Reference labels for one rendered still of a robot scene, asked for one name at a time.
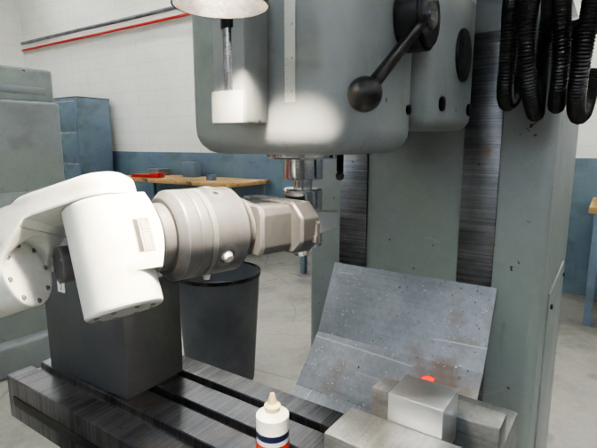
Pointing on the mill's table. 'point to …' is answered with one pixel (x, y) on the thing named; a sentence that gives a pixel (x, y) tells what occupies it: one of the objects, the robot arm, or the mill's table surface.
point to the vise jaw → (376, 434)
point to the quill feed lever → (410, 13)
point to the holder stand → (115, 341)
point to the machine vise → (507, 436)
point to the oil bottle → (272, 425)
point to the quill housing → (313, 82)
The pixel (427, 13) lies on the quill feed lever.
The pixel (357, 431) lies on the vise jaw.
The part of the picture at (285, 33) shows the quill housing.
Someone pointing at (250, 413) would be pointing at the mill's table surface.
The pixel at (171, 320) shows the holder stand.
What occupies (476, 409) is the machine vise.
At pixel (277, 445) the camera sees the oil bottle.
